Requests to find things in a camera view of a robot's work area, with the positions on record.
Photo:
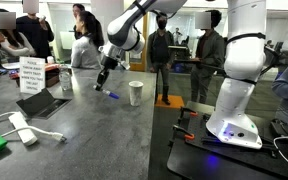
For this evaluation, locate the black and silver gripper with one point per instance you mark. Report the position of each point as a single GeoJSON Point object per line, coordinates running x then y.
{"type": "Point", "coordinates": [112, 56]}

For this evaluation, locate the white marker with blue cap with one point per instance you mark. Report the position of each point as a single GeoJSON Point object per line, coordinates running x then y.
{"type": "Point", "coordinates": [106, 92]}

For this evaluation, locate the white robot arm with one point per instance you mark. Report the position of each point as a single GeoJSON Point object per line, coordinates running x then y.
{"type": "Point", "coordinates": [245, 59]}

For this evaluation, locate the white paper cup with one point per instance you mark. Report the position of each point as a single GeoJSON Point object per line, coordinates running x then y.
{"type": "Point", "coordinates": [135, 92]}

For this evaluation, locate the person in grey top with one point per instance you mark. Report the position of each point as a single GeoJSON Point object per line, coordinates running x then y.
{"type": "Point", "coordinates": [85, 50]}

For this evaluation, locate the clear plastic water bottle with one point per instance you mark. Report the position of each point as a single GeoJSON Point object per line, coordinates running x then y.
{"type": "Point", "coordinates": [65, 77]}

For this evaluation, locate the masked man in dark jacket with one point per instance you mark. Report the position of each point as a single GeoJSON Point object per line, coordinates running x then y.
{"type": "Point", "coordinates": [159, 56]}

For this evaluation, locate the white printed sign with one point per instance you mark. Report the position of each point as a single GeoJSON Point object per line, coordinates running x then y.
{"type": "Point", "coordinates": [32, 75]}

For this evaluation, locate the person in black sweater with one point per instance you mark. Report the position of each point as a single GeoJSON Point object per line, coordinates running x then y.
{"type": "Point", "coordinates": [38, 32]}

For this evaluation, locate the upper black orange clamp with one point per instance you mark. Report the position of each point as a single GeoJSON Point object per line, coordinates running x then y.
{"type": "Point", "coordinates": [184, 110]}

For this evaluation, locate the black orange clamp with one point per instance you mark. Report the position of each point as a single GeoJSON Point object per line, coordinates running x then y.
{"type": "Point", "coordinates": [176, 129]}
{"type": "Point", "coordinates": [184, 110]}

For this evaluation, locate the woman in white sweater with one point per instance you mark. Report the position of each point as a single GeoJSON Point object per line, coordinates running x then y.
{"type": "Point", "coordinates": [16, 44]}

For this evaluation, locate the lower black orange clamp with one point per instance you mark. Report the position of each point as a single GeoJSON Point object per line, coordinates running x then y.
{"type": "Point", "coordinates": [176, 129]}

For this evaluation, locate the white power adapter brick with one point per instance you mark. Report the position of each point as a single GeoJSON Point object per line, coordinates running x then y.
{"type": "Point", "coordinates": [26, 135]}

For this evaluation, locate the man in green jacket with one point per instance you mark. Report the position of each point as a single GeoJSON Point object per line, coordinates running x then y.
{"type": "Point", "coordinates": [211, 51]}

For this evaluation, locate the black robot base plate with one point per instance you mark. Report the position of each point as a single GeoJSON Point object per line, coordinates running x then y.
{"type": "Point", "coordinates": [206, 158]}

